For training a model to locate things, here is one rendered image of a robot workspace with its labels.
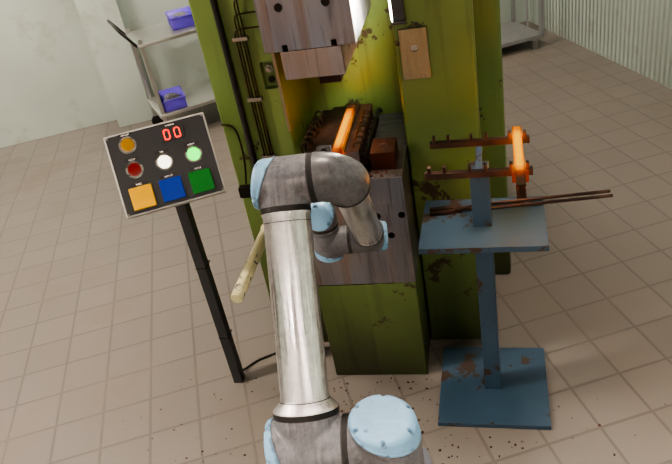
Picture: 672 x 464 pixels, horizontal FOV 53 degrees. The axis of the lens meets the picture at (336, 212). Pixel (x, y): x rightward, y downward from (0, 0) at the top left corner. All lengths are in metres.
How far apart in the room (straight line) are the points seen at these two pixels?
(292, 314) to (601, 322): 1.81
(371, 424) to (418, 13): 1.32
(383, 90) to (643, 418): 1.53
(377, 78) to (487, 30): 0.46
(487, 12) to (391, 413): 1.68
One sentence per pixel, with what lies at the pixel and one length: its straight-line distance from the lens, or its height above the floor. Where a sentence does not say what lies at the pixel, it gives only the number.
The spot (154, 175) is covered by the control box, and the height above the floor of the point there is 1.06.
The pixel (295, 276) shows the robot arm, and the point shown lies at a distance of 1.50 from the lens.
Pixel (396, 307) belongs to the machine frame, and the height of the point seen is 0.35.
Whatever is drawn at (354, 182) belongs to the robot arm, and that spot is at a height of 1.27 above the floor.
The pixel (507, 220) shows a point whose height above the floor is 0.76.
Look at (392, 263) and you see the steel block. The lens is 2.47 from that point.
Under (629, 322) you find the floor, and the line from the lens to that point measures 3.07.
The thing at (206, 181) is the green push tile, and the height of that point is 1.00.
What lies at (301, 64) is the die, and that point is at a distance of 2.22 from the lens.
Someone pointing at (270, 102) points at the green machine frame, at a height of 1.15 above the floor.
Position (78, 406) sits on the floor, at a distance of 3.22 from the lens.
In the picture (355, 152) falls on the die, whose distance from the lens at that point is 2.32.
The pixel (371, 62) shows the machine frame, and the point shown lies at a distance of 2.69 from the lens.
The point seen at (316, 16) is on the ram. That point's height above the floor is 1.46.
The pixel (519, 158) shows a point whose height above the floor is 1.03.
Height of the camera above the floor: 1.99
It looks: 30 degrees down
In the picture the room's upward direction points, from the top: 11 degrees counter-clockwise
